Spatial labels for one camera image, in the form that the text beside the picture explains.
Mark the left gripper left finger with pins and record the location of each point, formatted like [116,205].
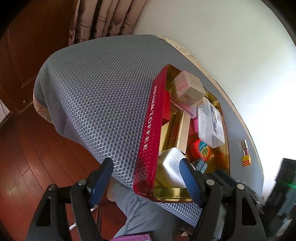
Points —
[50,220]

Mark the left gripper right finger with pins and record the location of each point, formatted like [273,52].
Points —
[242,221]

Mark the yellow block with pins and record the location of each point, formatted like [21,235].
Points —
[246,160]

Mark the brown wooden block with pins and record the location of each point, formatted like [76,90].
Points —
[245,152]

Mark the small beige wooden block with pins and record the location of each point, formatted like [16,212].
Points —
[244,145]

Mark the blue patterned tin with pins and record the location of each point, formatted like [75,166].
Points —
[200,165]

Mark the orange tape measure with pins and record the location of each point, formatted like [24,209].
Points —
[200,150]

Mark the white power adapter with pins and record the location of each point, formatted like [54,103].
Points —
[168,172]

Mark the large clear plastic case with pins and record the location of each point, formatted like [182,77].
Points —
[210,127]

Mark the clear case red insert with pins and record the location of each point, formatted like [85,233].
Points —
[189,109]

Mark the kraft cardboard cube box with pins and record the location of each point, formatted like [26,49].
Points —
[187,89]

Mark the pink block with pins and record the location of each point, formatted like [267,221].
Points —
[195,124]

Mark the red block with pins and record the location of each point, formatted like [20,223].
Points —
[166,116]

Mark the purple sleeve forearm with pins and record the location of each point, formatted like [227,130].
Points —
[143,237]

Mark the grey trouser leg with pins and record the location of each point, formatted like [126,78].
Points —
[144,216]

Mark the red gold tin box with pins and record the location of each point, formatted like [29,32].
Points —
[166,126]

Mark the grey honeycomb mat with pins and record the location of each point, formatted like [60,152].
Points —
[97,94]

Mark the brown wooden door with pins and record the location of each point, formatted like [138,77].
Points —
[38,30]

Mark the patterned beige curtain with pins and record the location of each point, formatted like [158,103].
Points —
[99,19]

